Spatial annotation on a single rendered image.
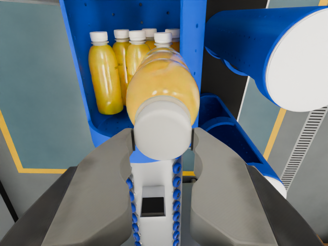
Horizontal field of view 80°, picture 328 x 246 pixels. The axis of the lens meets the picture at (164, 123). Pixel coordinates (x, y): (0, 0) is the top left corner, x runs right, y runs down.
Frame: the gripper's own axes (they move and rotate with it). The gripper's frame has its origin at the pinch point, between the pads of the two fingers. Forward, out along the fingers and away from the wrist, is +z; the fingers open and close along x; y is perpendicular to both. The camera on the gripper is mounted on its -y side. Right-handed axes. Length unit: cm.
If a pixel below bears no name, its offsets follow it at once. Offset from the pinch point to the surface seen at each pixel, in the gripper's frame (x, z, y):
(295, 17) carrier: 33, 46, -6
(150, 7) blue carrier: -4, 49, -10
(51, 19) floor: -79, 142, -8
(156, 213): -4, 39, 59
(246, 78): 59, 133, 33
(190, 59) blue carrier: 4.7, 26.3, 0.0
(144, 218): -9, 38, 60
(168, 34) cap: 0.7, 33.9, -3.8
